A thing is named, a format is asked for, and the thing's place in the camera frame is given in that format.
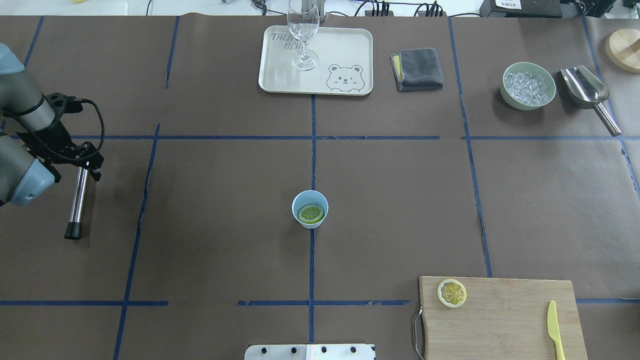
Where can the clear wine glass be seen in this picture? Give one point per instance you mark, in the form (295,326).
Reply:
(303,21)

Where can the steel muddler black tip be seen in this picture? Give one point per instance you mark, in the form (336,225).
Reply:
(74,226)

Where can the steel ice scoop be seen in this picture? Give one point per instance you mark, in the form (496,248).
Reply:
(588,92)

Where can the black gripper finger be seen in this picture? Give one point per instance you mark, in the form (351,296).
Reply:
(96,174)

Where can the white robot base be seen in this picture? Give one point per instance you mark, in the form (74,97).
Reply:
(326,351)

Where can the light blue cup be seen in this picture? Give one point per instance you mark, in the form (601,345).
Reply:
(305,197)

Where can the yellow lemon slice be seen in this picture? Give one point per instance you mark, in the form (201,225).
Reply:
(451,293)
(311,213)

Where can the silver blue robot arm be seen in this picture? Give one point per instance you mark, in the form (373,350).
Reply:
(23,176)

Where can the wooden cutting board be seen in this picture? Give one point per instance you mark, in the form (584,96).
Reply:
(501,319)

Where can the yellow plastic knife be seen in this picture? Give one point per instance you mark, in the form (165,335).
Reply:
(553,330)

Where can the black computer box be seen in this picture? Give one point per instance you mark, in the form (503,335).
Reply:
(521,9)

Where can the green bowl of ice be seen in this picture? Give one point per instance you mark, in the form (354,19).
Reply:
(527,86)

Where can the grey folded cloth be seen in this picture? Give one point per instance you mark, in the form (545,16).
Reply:
(417,69)

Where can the wooden cup tree stand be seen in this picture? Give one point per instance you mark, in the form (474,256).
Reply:
(623,49)

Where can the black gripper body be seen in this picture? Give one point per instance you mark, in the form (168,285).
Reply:
(59,137)

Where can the cream bear tray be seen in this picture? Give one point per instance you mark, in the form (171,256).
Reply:
(345,62)

